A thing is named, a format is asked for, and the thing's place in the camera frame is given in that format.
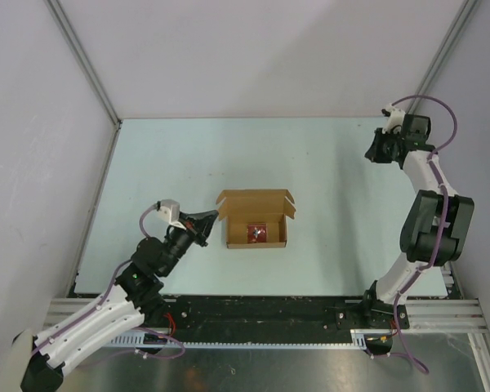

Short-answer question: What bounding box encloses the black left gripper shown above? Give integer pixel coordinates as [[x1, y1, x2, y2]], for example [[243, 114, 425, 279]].
[[160, 210, 218, 276]]

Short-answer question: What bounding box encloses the small red packet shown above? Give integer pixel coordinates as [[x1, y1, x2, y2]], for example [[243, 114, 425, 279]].
[[247, 223, 268, 243]]

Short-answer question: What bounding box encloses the brown cardboard box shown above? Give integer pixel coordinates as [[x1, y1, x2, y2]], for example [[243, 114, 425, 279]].
[[216, 189, 296, 249]]

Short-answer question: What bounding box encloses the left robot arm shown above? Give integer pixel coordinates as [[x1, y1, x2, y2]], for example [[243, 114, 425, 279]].
[[20, 200, 218, 391]]

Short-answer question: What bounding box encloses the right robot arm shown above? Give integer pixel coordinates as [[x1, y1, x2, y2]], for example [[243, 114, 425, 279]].
[[360, 109, 474, 327]]

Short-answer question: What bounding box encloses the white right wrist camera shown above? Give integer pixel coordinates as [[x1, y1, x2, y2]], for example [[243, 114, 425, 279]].
[[381, 104, 406, 134]]

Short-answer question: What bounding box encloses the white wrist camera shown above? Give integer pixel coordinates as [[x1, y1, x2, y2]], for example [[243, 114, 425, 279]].
[[156, 199, 185, 229], [381, 104, 406, 134]]

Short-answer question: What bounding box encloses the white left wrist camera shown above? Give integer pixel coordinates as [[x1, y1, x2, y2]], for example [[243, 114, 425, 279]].
[[156, 199, 185, 229]]

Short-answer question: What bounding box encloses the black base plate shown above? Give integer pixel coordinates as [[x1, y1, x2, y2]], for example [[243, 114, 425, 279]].
[[145, 293, 408, 329]]

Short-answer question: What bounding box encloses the right aluminium corner post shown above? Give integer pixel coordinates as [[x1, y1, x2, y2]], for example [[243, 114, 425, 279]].
[[403, 0, 481, 114]]

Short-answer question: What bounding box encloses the aluminium corner post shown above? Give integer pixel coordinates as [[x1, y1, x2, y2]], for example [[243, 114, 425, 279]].
[[43, 0, 122, 128], [403, 0, 481, 114]]

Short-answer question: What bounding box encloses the grey slotted cable duct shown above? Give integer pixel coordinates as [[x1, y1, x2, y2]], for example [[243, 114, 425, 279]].
[[105, 330, 369, 350]]

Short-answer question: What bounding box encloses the aluminium frame rail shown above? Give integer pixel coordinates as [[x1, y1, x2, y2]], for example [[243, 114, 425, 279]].
[[42, 297, 487, 332]]

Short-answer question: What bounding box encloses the left aluminium corner post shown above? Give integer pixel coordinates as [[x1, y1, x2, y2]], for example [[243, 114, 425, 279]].
[[43, 0, 122, 128]]

